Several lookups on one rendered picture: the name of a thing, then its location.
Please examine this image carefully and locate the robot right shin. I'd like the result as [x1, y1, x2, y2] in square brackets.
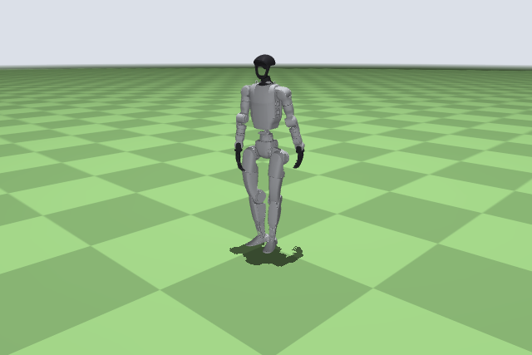
[249, 196, 266, 238]

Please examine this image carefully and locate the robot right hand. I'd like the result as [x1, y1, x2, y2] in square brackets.
[234, 143, 245, 171]

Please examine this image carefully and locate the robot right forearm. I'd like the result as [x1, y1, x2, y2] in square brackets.
[234, 114, 246, 149]

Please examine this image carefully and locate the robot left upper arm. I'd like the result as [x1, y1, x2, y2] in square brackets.
[274, 86, 296, 127]

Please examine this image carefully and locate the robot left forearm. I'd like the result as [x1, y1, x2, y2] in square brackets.
[289, 117, 305, 150]

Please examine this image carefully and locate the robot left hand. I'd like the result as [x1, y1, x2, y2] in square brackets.
[293, 146, 304, 169]

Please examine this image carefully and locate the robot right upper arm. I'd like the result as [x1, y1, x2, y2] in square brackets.
[236, 85, 251, 124]

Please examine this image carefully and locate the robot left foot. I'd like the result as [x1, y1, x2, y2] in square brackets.
[263, 237, 278, 254]

